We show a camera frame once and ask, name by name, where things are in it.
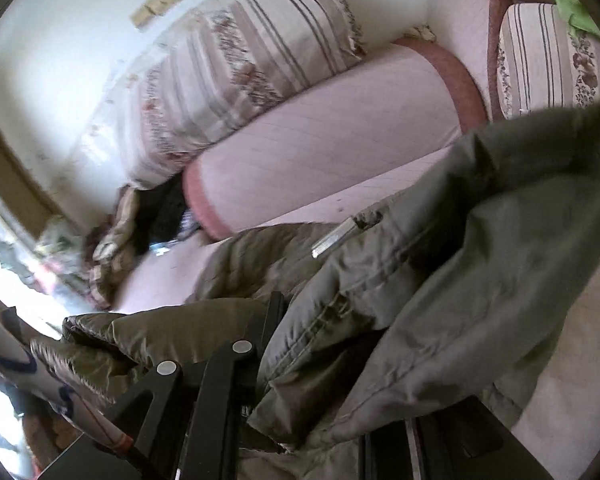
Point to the beige patterned cloth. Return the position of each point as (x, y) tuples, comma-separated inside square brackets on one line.
[(115, 240)]

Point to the striped floral sofa cushion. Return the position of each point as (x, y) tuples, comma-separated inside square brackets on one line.
[(240, 70), (540, 60)]

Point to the pink bolster cushion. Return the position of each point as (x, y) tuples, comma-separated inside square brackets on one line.
[(330, 130)]

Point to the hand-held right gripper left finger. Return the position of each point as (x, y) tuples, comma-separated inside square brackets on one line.
[(215, 395)]

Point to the olive quilted hooded jacket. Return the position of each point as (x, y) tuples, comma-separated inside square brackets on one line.
[(405, 285)]

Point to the dark clothes pile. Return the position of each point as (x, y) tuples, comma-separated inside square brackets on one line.
[(165, 215)]

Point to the green floral pillow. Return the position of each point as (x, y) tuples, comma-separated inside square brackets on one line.
[(55, 240)]

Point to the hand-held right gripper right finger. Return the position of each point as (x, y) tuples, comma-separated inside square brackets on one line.
[(390, 455)]

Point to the blue plastic wrapper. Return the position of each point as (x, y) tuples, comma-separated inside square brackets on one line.
[(161, 248)]

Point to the pink sofa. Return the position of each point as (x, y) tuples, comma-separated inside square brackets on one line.
[(170, 270)]

